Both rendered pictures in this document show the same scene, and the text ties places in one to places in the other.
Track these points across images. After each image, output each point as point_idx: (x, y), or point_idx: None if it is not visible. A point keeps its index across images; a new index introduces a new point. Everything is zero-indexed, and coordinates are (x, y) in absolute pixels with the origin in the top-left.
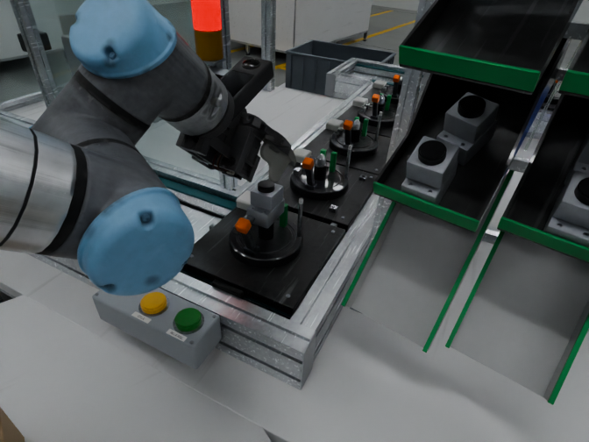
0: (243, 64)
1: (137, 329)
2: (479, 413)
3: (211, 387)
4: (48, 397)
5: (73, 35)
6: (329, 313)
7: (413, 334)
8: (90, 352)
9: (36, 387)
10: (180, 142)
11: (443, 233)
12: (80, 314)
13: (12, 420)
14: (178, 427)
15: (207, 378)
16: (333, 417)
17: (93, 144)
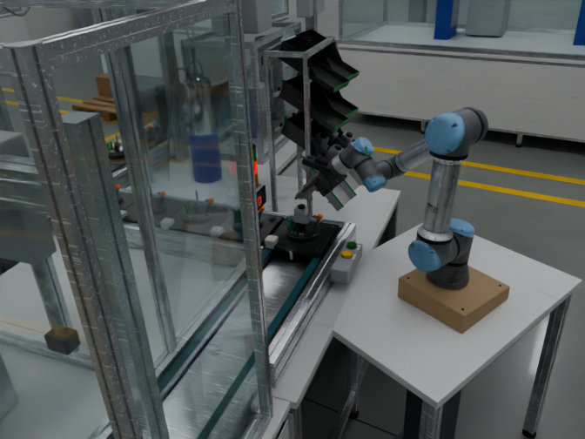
0: (311, 158)
1: (354, 264)
2: (350, 212)
3: (361, 261)
4: (381, 297)
5: (369, 149)
6: None
7: (346, 199)
8: (358, 294)
9: (378, 302)
10: (344, 178)
11: None
12: (339, 305)
13: (393, 302)
14: (379, 266)
15: (359, 263)
16: (362, 237)
17: (386, 160)
